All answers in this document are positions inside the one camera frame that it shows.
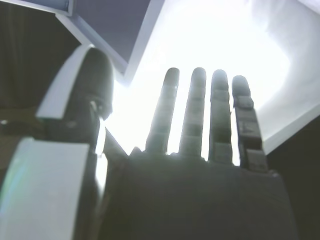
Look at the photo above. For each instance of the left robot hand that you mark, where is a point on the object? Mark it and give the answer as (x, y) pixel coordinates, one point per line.
(190, 195)

